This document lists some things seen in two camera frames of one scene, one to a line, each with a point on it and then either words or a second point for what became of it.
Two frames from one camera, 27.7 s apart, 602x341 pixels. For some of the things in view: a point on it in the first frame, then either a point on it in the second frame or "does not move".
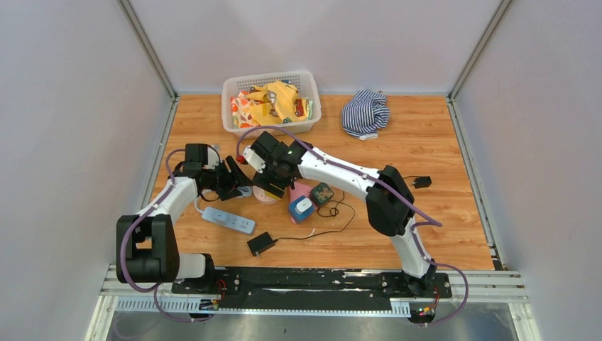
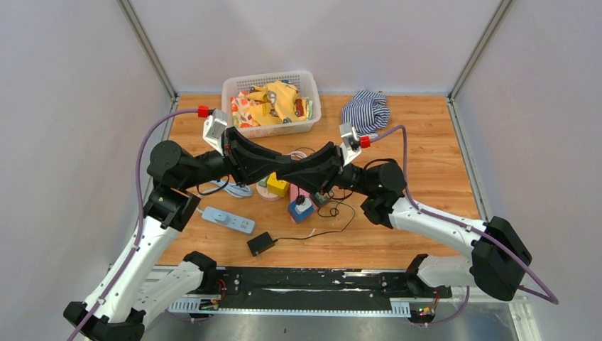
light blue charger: (220, 216) does not move
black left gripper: (235, 177) -> (248, 163)
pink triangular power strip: (299, 190) does not move
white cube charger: (303, 205) does not move
